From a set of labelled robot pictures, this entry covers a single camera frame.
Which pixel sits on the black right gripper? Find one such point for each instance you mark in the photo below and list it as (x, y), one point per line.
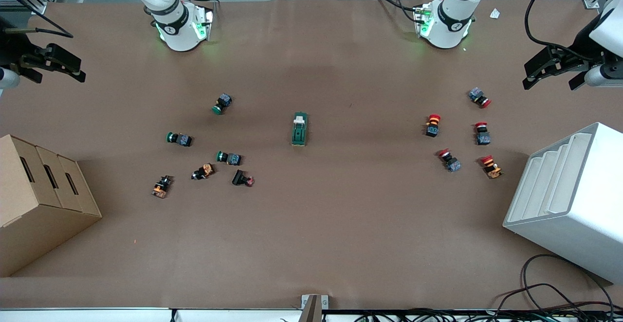
(10, 49)

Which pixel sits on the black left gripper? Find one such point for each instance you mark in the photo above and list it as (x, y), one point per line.
(580, 49)

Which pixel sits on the green load switch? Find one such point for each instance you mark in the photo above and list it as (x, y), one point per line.
(300, 130)

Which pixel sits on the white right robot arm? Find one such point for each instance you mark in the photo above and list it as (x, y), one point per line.
(177, 35)

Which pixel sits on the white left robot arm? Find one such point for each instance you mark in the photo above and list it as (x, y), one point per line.
(448, 25)

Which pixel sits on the red button with grey block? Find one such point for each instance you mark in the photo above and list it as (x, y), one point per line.
(482, 134)
(479, 97)
(449, 161)

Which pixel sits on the white paper scrap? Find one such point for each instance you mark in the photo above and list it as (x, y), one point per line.
(494, 13)

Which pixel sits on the red button with orange block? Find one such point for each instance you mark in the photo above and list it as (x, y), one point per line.
(491, 167)

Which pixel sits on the white stepped plastic rack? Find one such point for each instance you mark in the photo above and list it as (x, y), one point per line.
(574, 200)

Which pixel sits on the brown cardboard box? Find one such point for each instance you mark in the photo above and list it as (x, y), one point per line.
(39, 205)

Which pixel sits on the brown table mat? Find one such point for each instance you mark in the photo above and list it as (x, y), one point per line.
(340, 224)

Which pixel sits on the green push button switch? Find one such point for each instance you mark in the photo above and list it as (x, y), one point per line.
(229, 158)
(180, 139)
(222, 103)

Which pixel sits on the orange black selector switch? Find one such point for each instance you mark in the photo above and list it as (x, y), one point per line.
(162, 187)
(203, 171)

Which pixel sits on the black switch with pink tip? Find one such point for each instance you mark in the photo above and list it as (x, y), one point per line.
(241, 178)

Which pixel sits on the white table edge rail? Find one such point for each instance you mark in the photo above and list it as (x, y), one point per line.
(121, 314)

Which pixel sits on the grey metal bracket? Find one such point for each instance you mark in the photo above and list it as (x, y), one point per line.
(314, 305)

